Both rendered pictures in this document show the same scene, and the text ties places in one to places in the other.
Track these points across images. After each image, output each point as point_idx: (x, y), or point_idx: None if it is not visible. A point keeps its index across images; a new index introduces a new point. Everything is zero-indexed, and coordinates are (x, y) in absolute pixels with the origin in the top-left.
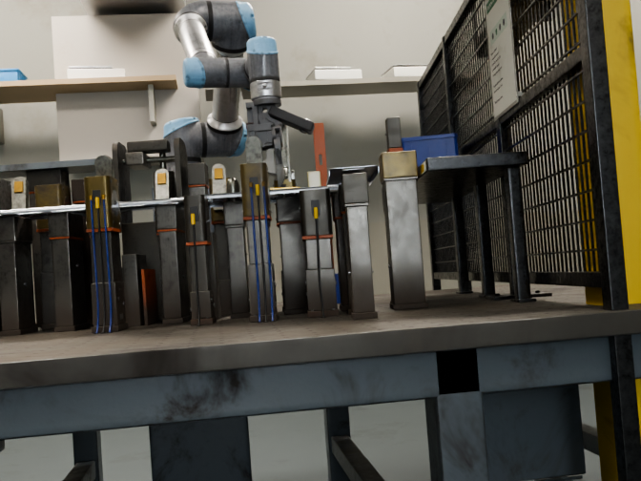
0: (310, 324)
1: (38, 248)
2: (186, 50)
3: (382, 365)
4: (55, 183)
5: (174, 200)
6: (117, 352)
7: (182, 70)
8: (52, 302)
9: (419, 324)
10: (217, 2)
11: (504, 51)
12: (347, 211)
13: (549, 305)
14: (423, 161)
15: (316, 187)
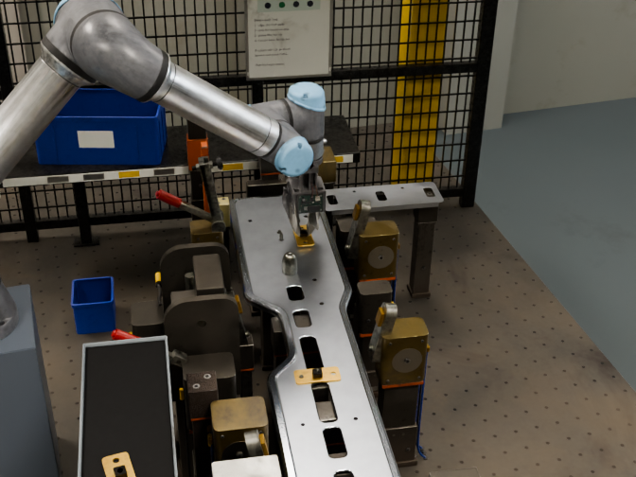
0: (450, 314)
1: None
2: (248, 124)
3: None
4: None
5: (346, 307)
6: (621, 377)
7: (286, 157)
8: None
9: (510, 267)
10: (119, 10)
11: (302, 27)
12: (434, 225)
13: (399, 218)
14: (161, 132)
15: (326, 218)
